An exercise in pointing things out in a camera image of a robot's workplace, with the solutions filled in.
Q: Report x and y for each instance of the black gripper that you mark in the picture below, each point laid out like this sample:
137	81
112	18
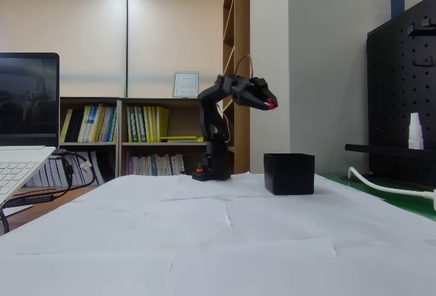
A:
253	93

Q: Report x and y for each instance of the small red pawn piece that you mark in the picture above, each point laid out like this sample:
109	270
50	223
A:
272	106

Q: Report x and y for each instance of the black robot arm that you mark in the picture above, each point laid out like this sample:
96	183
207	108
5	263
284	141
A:
207	112

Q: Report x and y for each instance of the black open box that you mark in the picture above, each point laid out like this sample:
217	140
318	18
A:
289	176

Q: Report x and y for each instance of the tall wooden bookcase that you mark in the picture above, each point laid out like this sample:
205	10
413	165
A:
242	37

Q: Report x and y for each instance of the framed white certificate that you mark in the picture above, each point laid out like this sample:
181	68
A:
186	85

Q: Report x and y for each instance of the low wooden bookcase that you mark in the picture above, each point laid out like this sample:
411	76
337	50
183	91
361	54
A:
88	100
180	118

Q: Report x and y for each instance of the flat yellow book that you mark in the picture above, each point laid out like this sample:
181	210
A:
178	138

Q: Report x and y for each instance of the black orange table clamp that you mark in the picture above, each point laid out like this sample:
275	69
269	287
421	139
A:
199	175

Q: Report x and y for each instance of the wide yellow binder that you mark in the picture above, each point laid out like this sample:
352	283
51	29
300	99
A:
163	123

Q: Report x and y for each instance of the beige roller blind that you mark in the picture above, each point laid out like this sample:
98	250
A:
68	30
177	37

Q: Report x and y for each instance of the black pegboard shelf bar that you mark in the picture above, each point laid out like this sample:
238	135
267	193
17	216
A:
381	150

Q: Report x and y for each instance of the black pegboard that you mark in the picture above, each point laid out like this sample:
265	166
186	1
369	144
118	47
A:
395	105

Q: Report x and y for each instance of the small white bottle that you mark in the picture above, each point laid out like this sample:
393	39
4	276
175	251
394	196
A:
415	132

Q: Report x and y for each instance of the black pegboard hook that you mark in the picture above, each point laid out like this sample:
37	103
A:
422	63
422	26

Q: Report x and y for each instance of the white paper sheets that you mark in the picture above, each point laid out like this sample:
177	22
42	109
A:
402	204

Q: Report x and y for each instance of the white laptop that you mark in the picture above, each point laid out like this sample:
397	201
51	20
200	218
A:
27	98

